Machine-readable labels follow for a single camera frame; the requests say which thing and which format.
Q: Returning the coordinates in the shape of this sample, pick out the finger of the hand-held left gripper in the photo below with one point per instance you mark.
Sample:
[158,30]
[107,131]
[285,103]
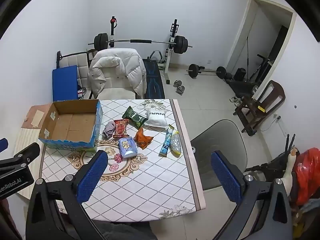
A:
[25,155]
[3,145]

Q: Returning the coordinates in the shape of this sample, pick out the black router antennas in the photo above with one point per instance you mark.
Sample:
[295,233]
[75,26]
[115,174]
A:
[290,145]

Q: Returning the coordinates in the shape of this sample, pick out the silver scouring pad packet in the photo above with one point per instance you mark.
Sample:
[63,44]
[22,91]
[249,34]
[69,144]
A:
[175,143]

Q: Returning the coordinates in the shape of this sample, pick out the long barbell with black plates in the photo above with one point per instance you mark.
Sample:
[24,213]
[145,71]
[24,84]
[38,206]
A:
[180,44]

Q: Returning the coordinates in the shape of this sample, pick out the purple scrunchie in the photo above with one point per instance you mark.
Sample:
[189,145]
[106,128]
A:
[108,130]

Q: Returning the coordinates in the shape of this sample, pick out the light blue pouch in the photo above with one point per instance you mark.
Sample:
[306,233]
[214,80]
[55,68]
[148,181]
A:
[127,147]

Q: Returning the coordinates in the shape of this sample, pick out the black bench pad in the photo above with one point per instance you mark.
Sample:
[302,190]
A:
[153,80]

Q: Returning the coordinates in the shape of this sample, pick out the short barbell with black plates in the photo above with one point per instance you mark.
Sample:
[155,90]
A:
[193,68]

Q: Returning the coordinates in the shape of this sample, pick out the black exercise machine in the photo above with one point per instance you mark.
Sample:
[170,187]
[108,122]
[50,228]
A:
[240,85]

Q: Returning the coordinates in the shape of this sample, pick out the cream padded chair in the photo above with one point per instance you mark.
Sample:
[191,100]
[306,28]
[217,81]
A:
[115,90]
[75,61]

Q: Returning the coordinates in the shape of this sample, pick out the blue board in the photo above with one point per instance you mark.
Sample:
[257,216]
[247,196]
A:
[64,82]

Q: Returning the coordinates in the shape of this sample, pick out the white weight bench rack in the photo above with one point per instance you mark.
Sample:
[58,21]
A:
[173,30]

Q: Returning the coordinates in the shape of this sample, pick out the white puffer jacket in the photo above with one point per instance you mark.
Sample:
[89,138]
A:
[132,62]

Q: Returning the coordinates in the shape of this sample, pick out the cardboard box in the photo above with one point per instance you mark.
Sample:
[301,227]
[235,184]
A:
[72,125]

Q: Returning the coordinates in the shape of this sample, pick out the pair of white shoes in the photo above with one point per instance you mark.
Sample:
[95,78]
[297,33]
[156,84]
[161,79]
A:
[235,100]

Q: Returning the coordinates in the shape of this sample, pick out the red plastic bag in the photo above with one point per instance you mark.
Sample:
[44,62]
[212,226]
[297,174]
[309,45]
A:
[308,175]

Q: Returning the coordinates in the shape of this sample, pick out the red snack packet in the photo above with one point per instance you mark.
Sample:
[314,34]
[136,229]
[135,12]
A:
[120,128]

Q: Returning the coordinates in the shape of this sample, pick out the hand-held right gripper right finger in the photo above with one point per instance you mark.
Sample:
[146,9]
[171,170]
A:
[226,175]

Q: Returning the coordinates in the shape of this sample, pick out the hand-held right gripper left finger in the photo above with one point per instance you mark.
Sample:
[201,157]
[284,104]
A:
[92,175]

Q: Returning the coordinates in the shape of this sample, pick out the orange snack packet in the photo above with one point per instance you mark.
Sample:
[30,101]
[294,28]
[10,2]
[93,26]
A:
[142,140]

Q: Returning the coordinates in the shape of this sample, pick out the grey office chair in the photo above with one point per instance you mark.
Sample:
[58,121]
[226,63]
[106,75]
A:
[217,135]

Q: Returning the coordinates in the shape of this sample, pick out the white pouch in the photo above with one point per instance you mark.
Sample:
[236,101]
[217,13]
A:
[156,120]

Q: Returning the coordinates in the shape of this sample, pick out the green snack packet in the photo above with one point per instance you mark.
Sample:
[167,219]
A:
[133,117]

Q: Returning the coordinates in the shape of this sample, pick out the chrome dumbbell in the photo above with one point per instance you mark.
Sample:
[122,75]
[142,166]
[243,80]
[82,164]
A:
[180,90]
[177,82]

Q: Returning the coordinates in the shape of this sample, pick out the blue stick packet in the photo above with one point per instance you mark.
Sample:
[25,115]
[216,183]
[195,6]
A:
[166,142]

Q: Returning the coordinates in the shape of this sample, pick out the brown wooden chair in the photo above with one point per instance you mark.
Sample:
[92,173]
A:
[275,90]

